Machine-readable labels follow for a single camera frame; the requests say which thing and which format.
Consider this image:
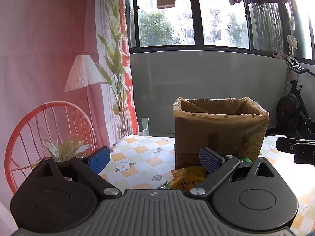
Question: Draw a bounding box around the brown cardboard box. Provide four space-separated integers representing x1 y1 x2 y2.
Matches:
174 98 269 171

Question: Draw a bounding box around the white round hanging object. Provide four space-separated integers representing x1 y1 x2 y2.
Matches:
287 34 298 49

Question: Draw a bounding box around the pale cloth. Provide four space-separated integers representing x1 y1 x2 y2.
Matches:
273 50 289 60

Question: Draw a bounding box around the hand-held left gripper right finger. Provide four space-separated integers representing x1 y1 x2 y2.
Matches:
186 147 278 199

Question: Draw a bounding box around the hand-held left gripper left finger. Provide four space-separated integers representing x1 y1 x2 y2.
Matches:
32 146 123 200

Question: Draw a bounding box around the yellow crinkled snack packet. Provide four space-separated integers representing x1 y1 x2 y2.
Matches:
171 166 208 190

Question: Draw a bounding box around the black exercise bike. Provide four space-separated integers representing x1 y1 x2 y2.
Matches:
275 56 315 140

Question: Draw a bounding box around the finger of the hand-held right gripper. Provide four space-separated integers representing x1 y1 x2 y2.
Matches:
276 137 299 153

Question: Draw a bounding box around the white bin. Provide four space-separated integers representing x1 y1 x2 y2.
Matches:
138 117 149 136

